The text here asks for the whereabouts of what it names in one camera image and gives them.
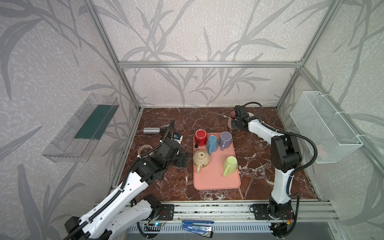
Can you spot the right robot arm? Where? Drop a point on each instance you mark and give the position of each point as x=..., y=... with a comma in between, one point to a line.
x=286, y=155

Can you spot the purple mug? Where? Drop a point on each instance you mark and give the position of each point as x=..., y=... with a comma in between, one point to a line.
x=225, y=140

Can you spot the blue mug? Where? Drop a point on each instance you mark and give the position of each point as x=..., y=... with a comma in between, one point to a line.
x=212, y=144

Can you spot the aluminium mounting rail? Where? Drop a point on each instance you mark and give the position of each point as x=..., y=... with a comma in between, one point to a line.
x=240, y=211

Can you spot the silver metal cylinder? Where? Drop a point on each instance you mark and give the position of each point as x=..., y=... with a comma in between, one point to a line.
x=151, y=131

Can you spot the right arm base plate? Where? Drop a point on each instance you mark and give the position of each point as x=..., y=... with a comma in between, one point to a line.
x=272, y=212

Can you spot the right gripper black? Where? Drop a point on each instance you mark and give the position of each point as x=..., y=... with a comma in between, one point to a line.
x=236, y=122

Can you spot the green mug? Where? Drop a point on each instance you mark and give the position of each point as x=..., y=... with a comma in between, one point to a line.
x=230, y=166

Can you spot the clear tape roll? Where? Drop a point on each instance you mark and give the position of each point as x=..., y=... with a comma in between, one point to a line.
x=144, y=149

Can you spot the blue stapler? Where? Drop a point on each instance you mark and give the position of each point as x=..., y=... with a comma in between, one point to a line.
x=201, y=228

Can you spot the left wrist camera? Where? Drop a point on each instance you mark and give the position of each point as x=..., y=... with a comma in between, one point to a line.
x=177, y=137

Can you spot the red mug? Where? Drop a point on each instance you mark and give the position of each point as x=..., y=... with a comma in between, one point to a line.
x=200, y=138

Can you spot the beige teapot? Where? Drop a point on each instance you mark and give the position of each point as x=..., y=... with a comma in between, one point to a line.
x=201, y=158

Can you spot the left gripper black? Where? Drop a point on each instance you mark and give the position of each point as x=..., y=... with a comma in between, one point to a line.
x=183, y=159

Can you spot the pink mug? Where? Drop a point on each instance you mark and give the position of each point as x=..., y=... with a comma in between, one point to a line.
x=230, y=118

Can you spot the pink object in basket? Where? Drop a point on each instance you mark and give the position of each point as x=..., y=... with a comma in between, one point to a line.
x=322, y=153

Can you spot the pink plastic tray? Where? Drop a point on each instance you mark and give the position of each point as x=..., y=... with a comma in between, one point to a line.
x=211, y=176

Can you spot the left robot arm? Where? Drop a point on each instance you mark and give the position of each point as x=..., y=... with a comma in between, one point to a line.
x=110, y=218

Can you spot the clear plastic wall shelf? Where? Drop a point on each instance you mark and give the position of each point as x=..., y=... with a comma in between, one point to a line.
x=77, y=140

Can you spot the white wire basket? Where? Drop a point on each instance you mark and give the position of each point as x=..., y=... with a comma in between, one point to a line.
x=318, y=120

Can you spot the green circuit board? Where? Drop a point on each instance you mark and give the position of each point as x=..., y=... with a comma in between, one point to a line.
x=155, y=224

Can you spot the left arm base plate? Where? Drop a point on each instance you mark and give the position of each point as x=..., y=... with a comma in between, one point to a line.
x=163, y=212

